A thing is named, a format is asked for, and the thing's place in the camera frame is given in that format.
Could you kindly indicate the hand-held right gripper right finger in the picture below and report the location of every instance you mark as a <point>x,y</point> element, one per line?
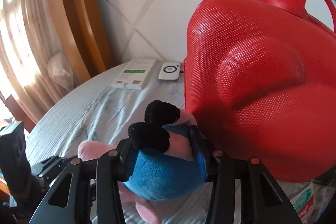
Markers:
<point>210,166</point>

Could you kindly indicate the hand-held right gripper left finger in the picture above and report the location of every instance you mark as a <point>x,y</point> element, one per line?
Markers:
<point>110,169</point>

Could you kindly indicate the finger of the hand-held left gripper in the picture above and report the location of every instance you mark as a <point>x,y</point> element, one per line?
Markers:
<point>44,170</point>

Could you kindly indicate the pink pig plush blue shirt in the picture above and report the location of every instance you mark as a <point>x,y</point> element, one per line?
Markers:
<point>162,174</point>

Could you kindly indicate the white striped bed sheet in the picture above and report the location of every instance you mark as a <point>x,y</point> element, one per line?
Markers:
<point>92,113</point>

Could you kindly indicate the white box green label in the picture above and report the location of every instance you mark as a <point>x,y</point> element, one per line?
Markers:
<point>134,74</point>

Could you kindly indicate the clear plastic bag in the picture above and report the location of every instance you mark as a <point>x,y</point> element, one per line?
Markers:
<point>59,69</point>

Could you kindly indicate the white green red toothpaste box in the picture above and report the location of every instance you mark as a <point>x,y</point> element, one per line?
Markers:
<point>304,203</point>

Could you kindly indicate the white router device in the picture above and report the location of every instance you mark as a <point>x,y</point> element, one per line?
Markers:
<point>169,70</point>

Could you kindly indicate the red bear-shaped case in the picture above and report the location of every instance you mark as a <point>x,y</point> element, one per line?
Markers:
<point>249,69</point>

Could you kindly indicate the beige curtain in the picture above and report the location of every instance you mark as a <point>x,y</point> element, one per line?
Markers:
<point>31,43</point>

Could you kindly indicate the wooden wall frame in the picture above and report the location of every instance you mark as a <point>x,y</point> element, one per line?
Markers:
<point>78,16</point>

